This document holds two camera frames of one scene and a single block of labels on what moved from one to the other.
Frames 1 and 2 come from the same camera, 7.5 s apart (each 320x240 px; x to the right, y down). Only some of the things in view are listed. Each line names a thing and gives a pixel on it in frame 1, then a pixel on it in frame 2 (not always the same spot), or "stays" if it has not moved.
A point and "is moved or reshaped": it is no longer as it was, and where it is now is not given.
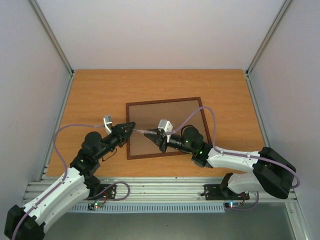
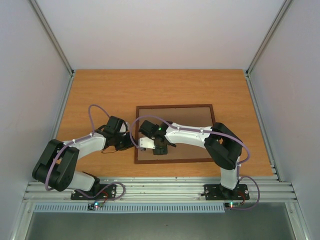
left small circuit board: x=92 y=206 stays
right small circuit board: x=232 y=204 stays
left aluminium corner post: x=55 y=43 stays
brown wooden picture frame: x=147 y=115 is moved or reshaped
